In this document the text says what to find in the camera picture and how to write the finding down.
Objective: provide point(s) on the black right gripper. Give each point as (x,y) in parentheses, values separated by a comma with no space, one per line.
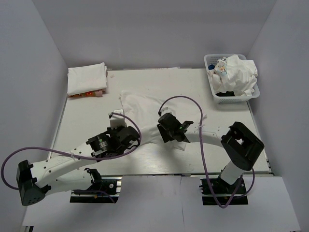
(166,137)

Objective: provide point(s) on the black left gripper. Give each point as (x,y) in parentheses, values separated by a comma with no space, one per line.
(111,131)

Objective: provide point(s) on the green t-shirt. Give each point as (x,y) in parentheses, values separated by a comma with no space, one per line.
(226,94)

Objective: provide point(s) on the white printed t-shirt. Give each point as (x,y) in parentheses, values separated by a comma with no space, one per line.
(233,74)

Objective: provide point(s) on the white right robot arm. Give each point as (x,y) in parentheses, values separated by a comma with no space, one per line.
(241,145)

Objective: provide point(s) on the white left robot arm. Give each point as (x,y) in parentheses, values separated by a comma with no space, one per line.
(72,172)

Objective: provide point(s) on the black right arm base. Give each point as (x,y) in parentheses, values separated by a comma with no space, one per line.
(223,193)

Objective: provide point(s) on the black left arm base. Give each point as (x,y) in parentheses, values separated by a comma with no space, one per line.
(107,191)

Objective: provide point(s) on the folded patterned pink t-shirt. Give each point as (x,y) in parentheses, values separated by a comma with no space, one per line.
(95,93)

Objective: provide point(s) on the folded white t-shirt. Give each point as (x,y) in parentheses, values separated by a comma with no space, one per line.
(87,78)

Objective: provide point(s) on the white plastic laundry basket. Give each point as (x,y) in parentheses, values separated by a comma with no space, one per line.
(211,60)

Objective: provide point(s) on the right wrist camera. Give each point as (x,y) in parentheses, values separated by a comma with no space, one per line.
(165,110)

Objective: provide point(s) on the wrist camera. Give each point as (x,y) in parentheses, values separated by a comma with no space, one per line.
(165,110)
(116,120)

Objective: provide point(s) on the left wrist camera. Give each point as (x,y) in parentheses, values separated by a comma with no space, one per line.
(116,120)

